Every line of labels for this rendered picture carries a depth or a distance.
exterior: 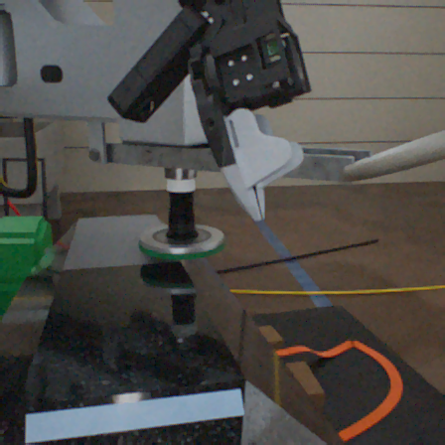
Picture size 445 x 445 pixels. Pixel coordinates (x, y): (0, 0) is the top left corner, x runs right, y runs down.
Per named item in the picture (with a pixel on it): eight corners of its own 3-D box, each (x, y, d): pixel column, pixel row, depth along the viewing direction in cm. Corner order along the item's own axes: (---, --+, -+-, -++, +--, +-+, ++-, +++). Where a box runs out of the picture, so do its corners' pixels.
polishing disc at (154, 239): (160, 258, 124) (160, 253, 123) (127, 235, 141) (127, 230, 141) (239, 244, 134) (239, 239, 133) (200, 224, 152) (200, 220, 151)
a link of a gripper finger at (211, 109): (228, 162, 42) (202, 55, 42) (211, 168, 43) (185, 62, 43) (249, 165, 46) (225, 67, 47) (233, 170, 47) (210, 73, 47)
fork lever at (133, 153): (83, 164, 137) (81, 144, 136) (134, 154, 152) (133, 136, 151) (345, 186, 101) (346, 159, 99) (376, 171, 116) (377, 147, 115)
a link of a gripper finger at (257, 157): (301, 208, 41) (272, 92, 42) (232, 225, 44) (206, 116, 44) (311, 207, 44) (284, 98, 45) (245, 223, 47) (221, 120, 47)
